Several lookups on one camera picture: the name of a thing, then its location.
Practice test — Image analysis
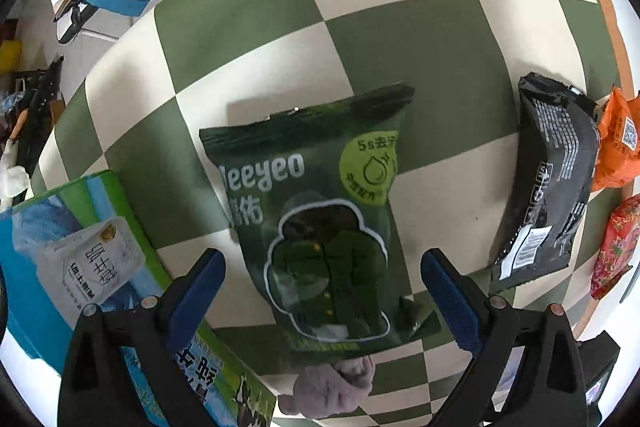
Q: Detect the white crumpled cloth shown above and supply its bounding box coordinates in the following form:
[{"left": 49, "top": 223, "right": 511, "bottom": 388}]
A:
[{"left": 0, "top": 138, "right": 30, "bottom": 208}]

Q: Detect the grey plush toy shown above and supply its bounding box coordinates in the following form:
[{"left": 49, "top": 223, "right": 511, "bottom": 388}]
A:
[{"left": 278, "top": 354, "right": 375, "bottom": 420}]

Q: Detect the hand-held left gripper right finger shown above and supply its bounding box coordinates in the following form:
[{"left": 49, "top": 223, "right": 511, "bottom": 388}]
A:
[{"left": 420, "top": 248, "right": 588, "bottom": 427}]

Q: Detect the red patterned snack packet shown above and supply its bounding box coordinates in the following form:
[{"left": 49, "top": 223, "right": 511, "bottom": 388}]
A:
[{"left": 590, "top": 194, "right": 640, "bottom": 301}]

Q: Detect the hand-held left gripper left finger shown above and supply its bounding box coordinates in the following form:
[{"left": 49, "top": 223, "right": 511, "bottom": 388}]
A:
[{"left": 58, "top": 248, "right": 227, "bottom": 427}]

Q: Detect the orange snack packet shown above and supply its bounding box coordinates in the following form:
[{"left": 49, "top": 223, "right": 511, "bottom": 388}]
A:
[{"left": 590, "top": 87, "right": 640, "bottom": 193}]

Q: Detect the blue green milk carton box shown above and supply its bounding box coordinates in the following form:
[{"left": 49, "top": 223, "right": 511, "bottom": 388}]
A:
[{"left": 0, "top": 170, "right": 277, "bottom": 427}]

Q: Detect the dark green wipes packet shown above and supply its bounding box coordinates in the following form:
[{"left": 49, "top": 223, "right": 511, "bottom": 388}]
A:
[{"left": 199, "top": 82, "right": 441, "bottom": 354}]

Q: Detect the black snack packet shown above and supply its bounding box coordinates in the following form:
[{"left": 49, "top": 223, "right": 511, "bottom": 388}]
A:
[{"left": 489, "top": 72, "right": 601, "bottom": 294}]

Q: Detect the green checkered mat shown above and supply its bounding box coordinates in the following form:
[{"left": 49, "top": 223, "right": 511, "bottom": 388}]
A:
[{"left": 29, "top": 0, "right": 632, "bottom": 427}]

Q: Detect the yellow object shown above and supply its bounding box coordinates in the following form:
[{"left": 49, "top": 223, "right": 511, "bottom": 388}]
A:
[{"left": 0, "top": 41, "right": 22, "bottom": 75}]

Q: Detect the black folding rack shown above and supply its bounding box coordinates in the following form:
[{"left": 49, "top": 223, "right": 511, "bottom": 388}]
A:
[{"left": 9, "top": 55, "right": 66, "bottom": 172}]

